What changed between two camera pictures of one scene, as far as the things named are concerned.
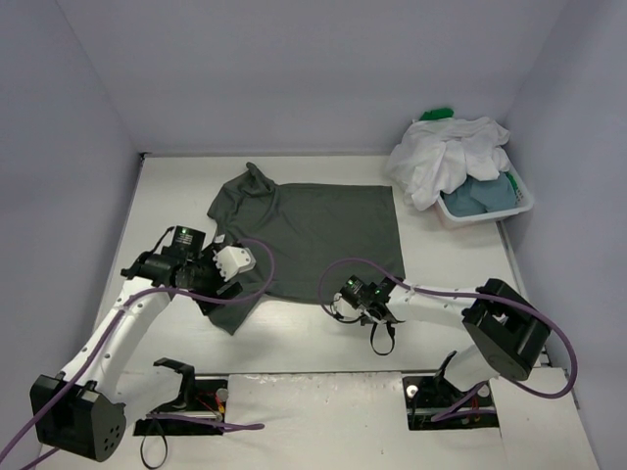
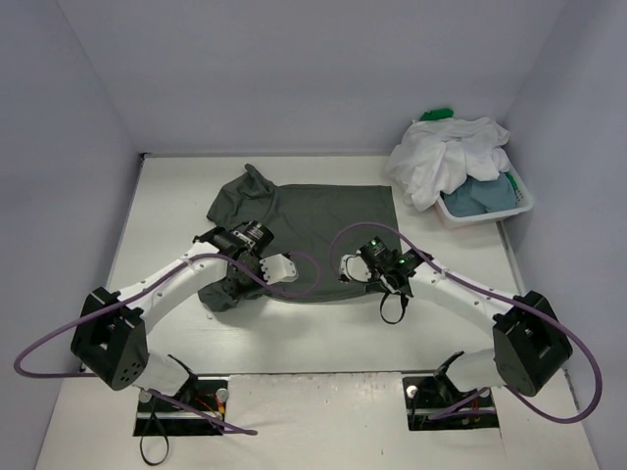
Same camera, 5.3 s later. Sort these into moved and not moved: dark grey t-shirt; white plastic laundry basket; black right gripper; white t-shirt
Moved: black right gripper
Not moved: dark grey t-shirt; white t-shirt; white plastic laundry basket
